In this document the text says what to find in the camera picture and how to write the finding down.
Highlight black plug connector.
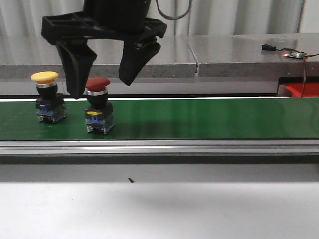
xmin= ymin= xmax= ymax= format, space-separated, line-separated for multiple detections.
xmin=262 ymin=44 xmax=277 ymax=51

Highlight push button lying sideways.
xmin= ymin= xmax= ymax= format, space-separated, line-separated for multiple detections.
xmin=85 ymin=77 xmax=115 ymax=134

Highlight white pleated curtain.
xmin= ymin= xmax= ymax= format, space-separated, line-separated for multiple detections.
xmin=0 ymin=0 xmax=319 ymax=37

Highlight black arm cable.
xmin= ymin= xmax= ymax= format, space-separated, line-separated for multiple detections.
xmin=154 ymin=0 xmax=193 ymax=20

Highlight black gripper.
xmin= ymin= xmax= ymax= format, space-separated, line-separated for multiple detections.
xmin=41 ymin=0 xmax=167 ymax=99

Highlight small green circuit board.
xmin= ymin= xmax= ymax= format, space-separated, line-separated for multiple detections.
xmin=283 ymin=51 xmax=307 ymax=59

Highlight green conveyor belt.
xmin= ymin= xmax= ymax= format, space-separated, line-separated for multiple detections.
xmin=0 ymin=98 xmax=319 ymax=140

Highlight red plastic tray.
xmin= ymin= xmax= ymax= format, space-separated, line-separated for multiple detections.
xmin=285 ymin=83 xmax=319 ymax=98

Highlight yellow mushroom push button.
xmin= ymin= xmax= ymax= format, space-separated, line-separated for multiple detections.
xmin=30 ymin=71 xmax=67 ymax=124

